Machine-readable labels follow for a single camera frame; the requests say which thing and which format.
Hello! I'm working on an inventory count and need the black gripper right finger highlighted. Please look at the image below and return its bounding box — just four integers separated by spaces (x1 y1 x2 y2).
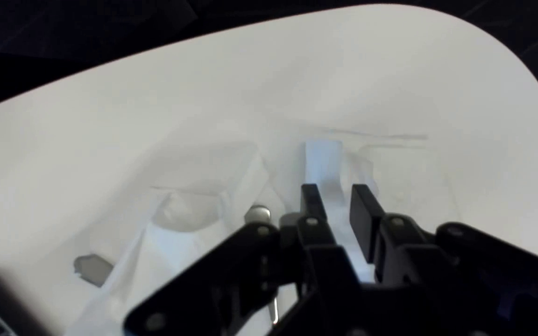
349 185 383 263

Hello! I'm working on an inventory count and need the silver spoon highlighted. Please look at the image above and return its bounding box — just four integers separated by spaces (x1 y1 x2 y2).
73 254 114 287

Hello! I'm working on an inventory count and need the white napkin under cutlery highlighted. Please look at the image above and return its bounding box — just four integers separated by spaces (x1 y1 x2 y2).
63 142 284 336

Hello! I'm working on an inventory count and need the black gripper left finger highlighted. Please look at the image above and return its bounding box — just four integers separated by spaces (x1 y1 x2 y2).
299 183 334 246

